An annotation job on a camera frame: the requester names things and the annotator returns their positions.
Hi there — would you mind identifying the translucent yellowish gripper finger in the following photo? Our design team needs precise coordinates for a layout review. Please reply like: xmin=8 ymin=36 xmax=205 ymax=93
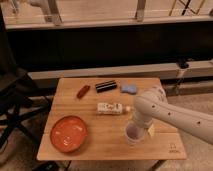
xmin=147 ymin=125 xmax=155 ymax=138

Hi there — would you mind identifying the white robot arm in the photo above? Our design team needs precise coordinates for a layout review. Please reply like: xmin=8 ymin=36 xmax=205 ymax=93
xmin=133 ymin=86 xmax=213 ymax=145

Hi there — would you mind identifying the orange ceramic bowl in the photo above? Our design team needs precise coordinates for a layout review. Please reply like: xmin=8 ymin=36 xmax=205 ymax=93
xmin=50 ymin=115 xmax=88 ymax=153

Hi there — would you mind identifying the blue sponge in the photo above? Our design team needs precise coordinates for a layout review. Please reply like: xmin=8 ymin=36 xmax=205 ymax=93
xmin=120 ymin=85 xmax=137 ymax=94

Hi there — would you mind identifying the white labelled plastic bottle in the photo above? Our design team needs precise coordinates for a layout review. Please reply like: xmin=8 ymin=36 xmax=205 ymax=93
xmin=97 ymin=102 xmax=131 ymax=115

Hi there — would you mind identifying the black rectangular box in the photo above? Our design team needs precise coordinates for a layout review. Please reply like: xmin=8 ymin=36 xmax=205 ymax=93
xmin=95 ymin=80 xmax=117 ymax=93

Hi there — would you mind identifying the wooden folding table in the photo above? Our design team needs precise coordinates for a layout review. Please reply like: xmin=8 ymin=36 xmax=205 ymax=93
xmin=37 ymin=78 xmax=186 ymax=161

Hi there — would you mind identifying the red oblong object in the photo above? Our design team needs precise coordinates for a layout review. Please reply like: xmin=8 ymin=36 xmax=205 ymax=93
xmin=77 ymin=85 xmax=90 ymax=99

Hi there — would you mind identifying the black chair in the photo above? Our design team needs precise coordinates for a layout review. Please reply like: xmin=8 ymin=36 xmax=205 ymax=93
xmin=0 ymin=10 xmax=51 ymax=149

